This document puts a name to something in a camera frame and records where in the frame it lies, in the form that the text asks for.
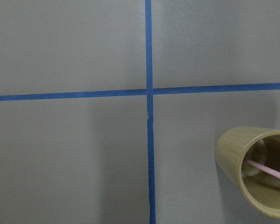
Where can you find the tan bamboo cup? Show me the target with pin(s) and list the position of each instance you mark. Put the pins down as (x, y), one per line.
(261, 145)

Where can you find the pink chopstick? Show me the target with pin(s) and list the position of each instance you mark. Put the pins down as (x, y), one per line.
(263, 168)

